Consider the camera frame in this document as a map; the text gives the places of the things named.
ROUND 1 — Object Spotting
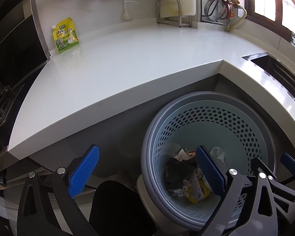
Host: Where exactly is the blue white bottle brush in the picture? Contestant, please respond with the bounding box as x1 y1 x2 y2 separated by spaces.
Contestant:
120 0 131 20

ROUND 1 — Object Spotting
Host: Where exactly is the brass gas valve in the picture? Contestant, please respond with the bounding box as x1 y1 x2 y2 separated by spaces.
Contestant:
226 0 241 31

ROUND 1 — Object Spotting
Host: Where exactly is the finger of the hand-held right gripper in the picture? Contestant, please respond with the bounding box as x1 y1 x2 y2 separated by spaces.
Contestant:
251 157 295 201
280 152 295 177

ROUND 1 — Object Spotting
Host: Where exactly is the black lid rack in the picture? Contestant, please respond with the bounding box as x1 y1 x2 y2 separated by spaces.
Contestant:
199 0 234 26

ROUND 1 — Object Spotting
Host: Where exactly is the metal cutting board rack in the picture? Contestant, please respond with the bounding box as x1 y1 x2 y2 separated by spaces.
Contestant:
156 0 193 29

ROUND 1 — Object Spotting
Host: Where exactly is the brown window frame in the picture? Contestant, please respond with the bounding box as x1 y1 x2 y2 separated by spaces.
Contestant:
243 0 295 38

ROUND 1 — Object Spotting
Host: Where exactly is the yellow plastic lid ring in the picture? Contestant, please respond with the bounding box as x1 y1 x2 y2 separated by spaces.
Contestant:
188 179 212 203

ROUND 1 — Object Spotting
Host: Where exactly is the yellow seasoning pouch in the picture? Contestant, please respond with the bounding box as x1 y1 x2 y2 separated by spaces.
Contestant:
51 17 79 54

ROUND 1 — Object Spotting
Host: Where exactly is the black gas stove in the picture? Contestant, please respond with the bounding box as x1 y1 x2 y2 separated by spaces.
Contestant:
0 84 25 140

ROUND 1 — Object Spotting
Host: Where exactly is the glass pot lid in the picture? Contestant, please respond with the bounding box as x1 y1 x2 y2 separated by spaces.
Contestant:
205 0 233 21

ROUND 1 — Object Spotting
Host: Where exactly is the grey perforated waste basket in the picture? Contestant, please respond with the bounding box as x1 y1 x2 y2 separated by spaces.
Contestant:
141 91 278 229

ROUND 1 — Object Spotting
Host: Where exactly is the white tissue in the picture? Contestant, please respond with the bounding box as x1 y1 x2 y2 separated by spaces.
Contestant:
171 181 193 198

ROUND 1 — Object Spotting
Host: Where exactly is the printed paper wrapper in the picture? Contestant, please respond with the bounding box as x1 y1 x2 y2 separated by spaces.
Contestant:
176 148 196 161

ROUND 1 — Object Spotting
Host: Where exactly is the clear plastic wrap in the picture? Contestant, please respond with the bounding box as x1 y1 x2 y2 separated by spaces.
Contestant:
210 147 226 163

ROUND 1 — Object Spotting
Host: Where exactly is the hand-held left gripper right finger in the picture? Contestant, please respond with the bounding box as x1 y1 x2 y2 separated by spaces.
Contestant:
196 146 279 236

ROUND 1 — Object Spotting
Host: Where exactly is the pink paper packet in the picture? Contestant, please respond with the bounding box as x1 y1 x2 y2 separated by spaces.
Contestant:
187 171 204 202

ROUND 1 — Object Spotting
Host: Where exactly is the person's black trouser leg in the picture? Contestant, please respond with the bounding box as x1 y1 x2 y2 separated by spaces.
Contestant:
88 180 150 236

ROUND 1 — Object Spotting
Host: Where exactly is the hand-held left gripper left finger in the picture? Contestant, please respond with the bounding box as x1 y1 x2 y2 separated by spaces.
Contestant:
17 144 100 236

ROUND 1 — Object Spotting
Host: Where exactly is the steel kitchen sink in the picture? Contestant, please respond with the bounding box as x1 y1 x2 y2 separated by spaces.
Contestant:
241 52 295 136

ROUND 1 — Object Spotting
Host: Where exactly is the yellow gas hose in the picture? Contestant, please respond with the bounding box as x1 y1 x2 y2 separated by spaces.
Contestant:
227 6 247 32

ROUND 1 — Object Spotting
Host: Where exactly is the beige plastic stool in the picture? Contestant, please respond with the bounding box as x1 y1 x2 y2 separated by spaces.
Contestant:
136 173 163 227

